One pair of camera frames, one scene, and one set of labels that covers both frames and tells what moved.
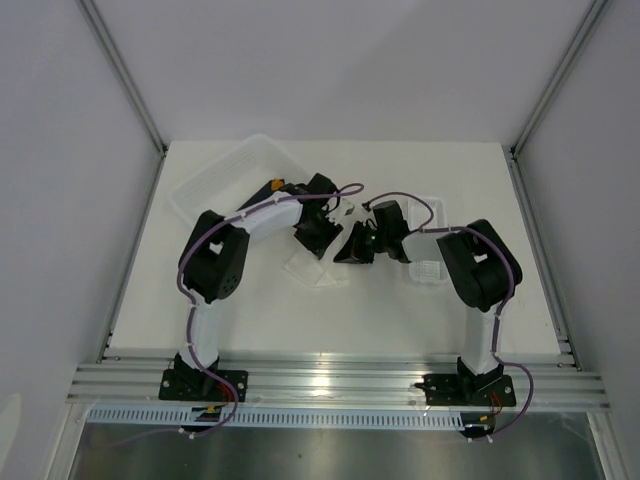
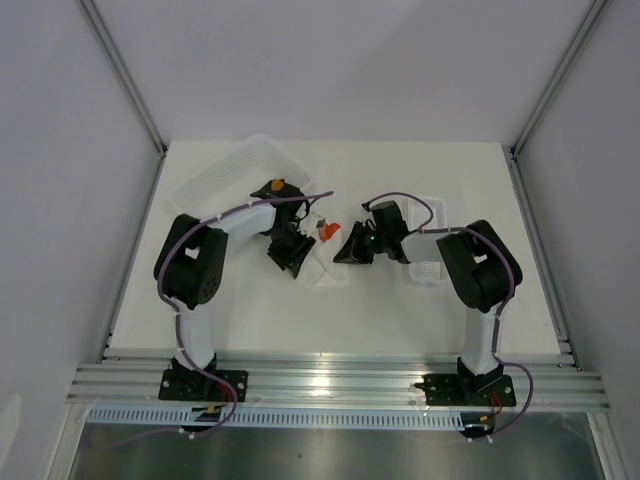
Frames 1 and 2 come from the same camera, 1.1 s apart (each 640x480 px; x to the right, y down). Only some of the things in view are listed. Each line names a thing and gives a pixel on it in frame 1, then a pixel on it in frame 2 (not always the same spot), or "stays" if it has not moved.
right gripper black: (353, 251) stays
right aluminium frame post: (558, 77) stays
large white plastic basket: (225, 183) stays
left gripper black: (318, 245) → (291, 260)
